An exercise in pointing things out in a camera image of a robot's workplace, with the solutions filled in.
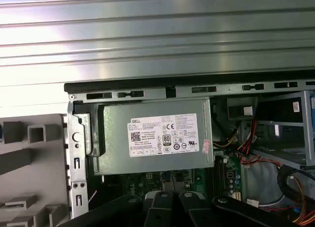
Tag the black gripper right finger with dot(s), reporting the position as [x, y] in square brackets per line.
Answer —
[197, 212]

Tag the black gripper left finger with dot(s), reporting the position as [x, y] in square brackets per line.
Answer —
[162, 212]

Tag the green motherboard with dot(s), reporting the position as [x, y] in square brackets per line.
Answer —
[229, 172]

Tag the grey power supply unit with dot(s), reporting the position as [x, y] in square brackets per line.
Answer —
[118, 138]

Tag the grey parts rack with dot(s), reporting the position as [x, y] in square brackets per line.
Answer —
[37, 163]

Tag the black open PC case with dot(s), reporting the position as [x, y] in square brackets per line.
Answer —
[147, 76]

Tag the grey optical drive cage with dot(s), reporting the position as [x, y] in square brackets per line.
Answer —
[307, 128]

